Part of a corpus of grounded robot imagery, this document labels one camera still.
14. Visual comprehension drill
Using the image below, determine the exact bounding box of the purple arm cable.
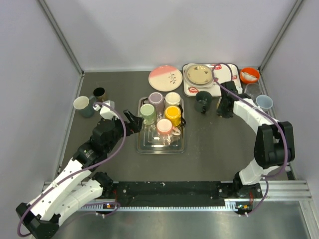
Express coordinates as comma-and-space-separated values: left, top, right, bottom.
211, 62, 290, 217
16, 101, 126, 237

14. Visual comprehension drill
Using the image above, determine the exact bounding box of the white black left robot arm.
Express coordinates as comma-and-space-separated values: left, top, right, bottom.
16, 110, 143, 239

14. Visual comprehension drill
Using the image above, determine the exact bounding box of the strawberry pattern square tray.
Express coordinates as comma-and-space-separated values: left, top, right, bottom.
182, 63, 231, 98

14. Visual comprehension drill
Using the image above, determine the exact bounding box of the dark grey green mug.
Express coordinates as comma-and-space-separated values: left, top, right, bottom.
194, 91, 213, 114

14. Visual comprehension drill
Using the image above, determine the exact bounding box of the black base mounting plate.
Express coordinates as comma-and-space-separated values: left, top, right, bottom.
100, 181, 263, 207

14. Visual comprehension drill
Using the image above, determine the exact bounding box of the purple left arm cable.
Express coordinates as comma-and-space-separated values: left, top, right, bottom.
16, 101, 126, 237

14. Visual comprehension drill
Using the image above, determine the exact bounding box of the pink cream round plate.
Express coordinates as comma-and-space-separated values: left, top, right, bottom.
149, 65, 183, 92

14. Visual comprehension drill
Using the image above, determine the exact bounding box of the light blue cup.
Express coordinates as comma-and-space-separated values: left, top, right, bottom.
256, 95, 274, 112

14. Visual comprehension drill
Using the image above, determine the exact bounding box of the grey slotted cable duct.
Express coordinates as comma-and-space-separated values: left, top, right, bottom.
79, 200, 240, 212

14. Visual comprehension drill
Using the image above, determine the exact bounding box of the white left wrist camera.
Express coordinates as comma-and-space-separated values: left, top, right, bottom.
93, 100, 118, 120

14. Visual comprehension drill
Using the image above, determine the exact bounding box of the beige floral bowl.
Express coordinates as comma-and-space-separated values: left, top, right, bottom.
184, 64, 213, 88

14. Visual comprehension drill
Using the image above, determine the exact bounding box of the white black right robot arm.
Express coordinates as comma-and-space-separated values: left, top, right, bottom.
216, 81, 295, 197

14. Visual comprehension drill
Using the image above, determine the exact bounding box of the light green mug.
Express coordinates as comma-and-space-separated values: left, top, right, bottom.
140, 104, 157, 125

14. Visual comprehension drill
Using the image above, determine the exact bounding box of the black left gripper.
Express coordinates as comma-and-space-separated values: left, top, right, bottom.
105, 110, 143, 153

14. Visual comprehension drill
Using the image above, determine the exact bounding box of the cream white mug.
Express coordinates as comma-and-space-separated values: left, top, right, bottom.
164, 92, 181, 108

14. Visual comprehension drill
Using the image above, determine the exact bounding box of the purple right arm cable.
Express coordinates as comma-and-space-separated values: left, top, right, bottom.
211, 62, 290, 217

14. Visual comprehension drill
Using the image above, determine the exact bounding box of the orange yellow mug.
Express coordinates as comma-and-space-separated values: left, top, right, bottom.
164, 106, 182, 127

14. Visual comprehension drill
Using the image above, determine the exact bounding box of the steel mug tray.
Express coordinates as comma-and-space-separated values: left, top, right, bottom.
136, 96, 186, 154

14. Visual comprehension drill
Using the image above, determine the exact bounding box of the dark brown patterned cup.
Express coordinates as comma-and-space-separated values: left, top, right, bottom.
93, 87, 108, 102

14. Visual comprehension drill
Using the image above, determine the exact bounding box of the mauve purple mug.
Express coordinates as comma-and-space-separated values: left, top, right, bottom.
148, 92, 165, 113

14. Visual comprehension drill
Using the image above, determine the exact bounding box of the clear drinking glass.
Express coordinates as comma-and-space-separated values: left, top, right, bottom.
244, 83, 261, 98

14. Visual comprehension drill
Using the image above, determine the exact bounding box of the teal mug white inside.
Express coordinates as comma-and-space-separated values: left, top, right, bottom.
73, 96, 96, 118

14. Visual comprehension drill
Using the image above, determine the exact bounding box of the orange bowl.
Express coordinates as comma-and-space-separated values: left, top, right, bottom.
240, 67, 260, 84

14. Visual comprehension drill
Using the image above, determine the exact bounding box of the pink white mug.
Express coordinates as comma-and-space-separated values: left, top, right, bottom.
157, 119, 181, 136

